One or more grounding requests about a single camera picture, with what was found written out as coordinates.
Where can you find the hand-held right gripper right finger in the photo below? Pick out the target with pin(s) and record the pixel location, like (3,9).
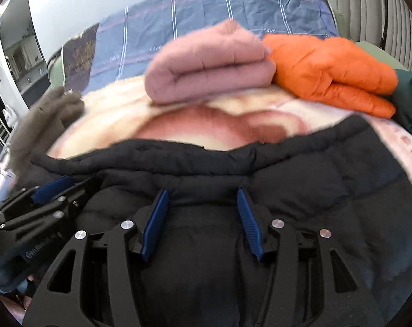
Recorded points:
(250,224)

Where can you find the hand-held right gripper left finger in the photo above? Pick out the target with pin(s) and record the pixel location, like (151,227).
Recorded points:
(154,224)

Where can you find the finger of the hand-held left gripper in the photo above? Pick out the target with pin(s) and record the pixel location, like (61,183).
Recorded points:
(52,188)
(39,215)

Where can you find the black puffer jacket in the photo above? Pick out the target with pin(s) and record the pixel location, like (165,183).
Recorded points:
(328,194)

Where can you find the brown fleece garment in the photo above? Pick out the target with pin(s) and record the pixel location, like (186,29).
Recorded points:
(45,122)

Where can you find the dark vanity cabinet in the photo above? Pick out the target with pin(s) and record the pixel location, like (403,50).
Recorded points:
(32,87)

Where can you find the pig print blanket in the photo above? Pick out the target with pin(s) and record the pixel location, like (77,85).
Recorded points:
(192,122)

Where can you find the vanity mirror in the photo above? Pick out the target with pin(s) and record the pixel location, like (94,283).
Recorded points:
(16,58)

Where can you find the dark floral quilt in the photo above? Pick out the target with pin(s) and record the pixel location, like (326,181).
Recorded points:
(79,54)

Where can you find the potted plant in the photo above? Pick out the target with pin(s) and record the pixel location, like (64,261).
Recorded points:
(30,30)

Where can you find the pink quilted jacket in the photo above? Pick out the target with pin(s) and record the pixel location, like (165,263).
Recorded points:
(209,64)

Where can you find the orange puffer jacket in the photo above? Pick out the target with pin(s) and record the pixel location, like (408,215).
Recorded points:
(321,64)

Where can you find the green pillow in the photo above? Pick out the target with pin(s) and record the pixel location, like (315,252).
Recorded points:
(376,52)

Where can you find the blue plaid sheet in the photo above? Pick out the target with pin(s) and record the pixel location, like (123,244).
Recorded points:
(192,13)

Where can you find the grey pleated curtain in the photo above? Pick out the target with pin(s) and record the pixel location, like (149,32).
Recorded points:
(362,0)

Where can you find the black floor lamp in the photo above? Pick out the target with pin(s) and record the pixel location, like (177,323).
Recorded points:
(384,6)

